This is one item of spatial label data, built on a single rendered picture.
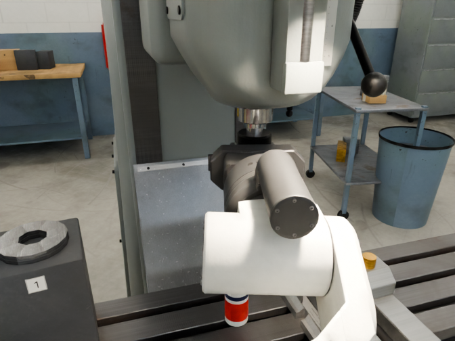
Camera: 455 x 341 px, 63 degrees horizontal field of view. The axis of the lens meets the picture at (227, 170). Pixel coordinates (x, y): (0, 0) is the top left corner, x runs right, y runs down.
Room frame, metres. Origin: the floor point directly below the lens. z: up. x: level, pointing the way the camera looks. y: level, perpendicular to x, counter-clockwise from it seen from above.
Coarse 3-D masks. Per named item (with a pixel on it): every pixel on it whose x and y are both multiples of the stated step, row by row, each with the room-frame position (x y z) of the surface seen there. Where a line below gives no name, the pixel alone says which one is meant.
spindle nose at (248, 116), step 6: (240, 108) 0.47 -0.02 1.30; (240, 114) 0.47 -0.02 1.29; (246, 114) 0.46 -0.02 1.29; (252, 114) 0.46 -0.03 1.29; (258, 114) 0.46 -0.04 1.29; (264, 114) 0.46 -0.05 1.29; (270, 114) 0.47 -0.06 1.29; (240, 120) 0.47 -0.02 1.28; (246, 120) 0.46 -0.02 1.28; (252, 120) 0.46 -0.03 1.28; (258, 120) 0.46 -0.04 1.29; (264, 120) 0.46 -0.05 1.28; (270, 120) 0.47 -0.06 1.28
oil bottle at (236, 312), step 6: (228, 294) 0.47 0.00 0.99; (234, 294) 0.46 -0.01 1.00; (240, 294) 0.46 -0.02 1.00; (246, 294) 0.47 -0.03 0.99; (228, 300) 0.47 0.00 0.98; (234, 300) 0.46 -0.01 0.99; (240, 300) 0.46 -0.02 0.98; (246, 300) 0.47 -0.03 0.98; (228, 306) 0.47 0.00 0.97; (234, 306) 0.46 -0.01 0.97; (240, 306) 0.46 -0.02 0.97; (246, 306) 0.47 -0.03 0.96; (228, 312) 0.47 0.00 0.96; (234, 312) 0.46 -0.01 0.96; (240, 312) 0.46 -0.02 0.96; (246, 312) 0.47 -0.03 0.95; (228, 318) 0.47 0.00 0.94; (234, 318) 0.46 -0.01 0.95; (240, 318) 0.46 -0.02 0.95; (246, 318) 0.47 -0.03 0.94; (234, 324) 0.46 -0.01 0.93; (240, 324) 0.46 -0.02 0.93
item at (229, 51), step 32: (192, 0) 0.40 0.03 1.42; (224, 0) 0.38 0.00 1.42; (256, 0) 0.39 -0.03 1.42; (352, 0) 0.43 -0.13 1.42; (192, 32) 0.40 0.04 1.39; (224, 32) 0.38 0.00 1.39; (256, 32) 0.39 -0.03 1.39; (192, 64) 0.44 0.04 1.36; (224, 64) 0.39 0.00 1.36; (256, 64) 0.39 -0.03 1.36; (224, 96) 0.41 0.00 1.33; (256, 96) 0.39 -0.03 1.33; (288, 96) 0.40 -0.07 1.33
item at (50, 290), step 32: (32, 224) 0.46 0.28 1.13; (64, 224) 0.48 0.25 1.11; (0, 256) 0.39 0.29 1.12; (32, 256) 0.39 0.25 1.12; (64, 256) 0.40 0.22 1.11; (0, 288) 0.36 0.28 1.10; (32, 288) 0.37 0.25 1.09; (64, 288) 0.39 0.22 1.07; (0, 320) 0.36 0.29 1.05; (32, 320) 0.37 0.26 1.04; (64, 320) 0.38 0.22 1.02; (96, 320) 0.46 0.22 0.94
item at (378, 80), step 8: (352, 24) 0.50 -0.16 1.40; (352, 32) 0.50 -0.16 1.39; (352, 40) 0.49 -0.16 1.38; (360, 40) 0.49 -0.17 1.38; (360, 48) 0.48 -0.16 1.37; (360, 56) 0.47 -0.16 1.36; (360, 64) 0.47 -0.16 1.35; (368, 64) 0.46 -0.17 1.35; (368, 72) 0.46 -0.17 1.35; (376, 72) 0.45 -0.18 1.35; (368, 80) 0.44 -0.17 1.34; (376, 80) 0.44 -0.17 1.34; (384, 80) 0.44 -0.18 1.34; (368, 88) 0.44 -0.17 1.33; (376, 88) 0.43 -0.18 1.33; (384, 88) 0.44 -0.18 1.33; (368, 96) 0.45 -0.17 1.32; (376, 96) 0.44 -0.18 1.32
